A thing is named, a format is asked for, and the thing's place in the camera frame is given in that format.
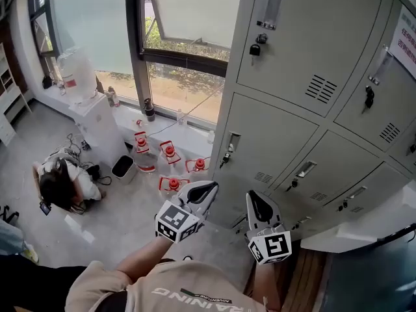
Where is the brown wooden plank step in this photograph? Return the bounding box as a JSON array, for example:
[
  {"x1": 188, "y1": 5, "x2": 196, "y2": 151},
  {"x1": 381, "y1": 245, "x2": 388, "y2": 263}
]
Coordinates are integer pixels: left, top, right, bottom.
[{"x1": 243, "y1": 247, "x2": 329, "y2": 312}]

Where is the white shelving unit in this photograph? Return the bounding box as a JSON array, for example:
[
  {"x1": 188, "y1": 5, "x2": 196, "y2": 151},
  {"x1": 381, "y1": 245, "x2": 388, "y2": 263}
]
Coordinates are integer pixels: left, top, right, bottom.
[{"x1": 0, "y1": 42, "x2": 33, "y2": 146}]

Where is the white box-shaped beam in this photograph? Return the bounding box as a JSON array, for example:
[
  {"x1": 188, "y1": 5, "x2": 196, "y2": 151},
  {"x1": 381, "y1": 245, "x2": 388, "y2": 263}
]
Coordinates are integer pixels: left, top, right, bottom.
[{"x1": 300, "y1": 180, "x2": 416, "y2": 254}]

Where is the grey waste bin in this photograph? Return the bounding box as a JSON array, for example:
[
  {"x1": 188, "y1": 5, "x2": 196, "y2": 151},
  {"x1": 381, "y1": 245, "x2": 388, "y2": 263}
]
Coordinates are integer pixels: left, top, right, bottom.
[{"x1": 110, "y1": 154, "x2": 137, "y2": 185}]

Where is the person's left forearm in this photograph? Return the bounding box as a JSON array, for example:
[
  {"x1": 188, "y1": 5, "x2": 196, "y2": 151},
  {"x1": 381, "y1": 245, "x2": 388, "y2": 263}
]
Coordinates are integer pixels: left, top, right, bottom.
[{"x1": 115, "y1": 235, "x2": 175, "y2": 285}]

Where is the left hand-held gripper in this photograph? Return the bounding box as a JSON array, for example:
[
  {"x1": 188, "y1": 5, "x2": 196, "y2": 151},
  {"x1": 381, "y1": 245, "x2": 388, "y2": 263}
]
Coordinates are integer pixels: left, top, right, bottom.
[{"x1": 155, "y1": 180, "x2": 219, "y2": 244}]

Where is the white window sill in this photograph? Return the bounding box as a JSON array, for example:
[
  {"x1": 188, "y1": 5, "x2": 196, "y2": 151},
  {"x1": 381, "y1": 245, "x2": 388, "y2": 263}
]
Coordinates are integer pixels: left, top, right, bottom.
[{"x1": 42, "y1": 83, "x2": 217, "y2": 157}]

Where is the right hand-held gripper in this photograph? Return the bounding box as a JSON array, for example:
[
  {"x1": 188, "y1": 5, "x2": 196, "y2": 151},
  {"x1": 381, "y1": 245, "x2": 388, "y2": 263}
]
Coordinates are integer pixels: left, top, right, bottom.
[{"x1": 244, "y1": 190, "x2": 293, "y2": 266}]

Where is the person's beige shirt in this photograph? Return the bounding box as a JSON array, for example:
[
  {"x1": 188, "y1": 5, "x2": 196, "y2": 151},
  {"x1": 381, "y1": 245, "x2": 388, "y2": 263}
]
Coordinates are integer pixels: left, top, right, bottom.
[{"x1": 64, "y1": 260, "x2": 270, "y2": 312}]

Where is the dark-framed window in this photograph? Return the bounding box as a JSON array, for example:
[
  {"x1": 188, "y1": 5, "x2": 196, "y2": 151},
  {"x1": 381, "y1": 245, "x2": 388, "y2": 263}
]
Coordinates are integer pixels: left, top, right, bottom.
[{"x1": 27, "y1": 0, "x2": 244, "y2": 133}]

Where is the red label drink bottle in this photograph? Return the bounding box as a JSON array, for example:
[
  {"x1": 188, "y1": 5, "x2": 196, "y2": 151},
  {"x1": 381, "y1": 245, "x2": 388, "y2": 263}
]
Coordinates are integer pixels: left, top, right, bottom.
[{"x1": 107, "y1": 86, "x2": 120, "y2": 109}]

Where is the white paper notice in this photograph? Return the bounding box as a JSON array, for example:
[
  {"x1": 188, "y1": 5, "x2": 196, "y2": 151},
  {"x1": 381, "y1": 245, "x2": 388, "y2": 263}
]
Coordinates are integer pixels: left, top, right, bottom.
[{"x1": 388, "y1": 4, "x2": 416, "y2": 77}]

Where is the dark thermos flask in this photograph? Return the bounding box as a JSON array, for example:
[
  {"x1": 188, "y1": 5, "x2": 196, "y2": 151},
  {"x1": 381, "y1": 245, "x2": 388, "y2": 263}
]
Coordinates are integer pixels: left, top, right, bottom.
[{"x1": 143, "y1": 97, "x2": 156, "y2": 122}]

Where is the white water dispenser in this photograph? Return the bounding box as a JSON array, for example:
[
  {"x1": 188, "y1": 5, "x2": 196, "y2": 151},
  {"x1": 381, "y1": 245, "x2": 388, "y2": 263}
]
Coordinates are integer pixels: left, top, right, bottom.
[{"x1": 68, "y1": 93, "x2": 130, "y2": 168}]

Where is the person's right forearm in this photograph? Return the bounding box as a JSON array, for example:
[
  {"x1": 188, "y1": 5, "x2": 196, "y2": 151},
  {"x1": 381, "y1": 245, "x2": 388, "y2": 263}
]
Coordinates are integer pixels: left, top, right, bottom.
[{"x1": 252, "y1": 261, "x2": 283, "y2": 312}]

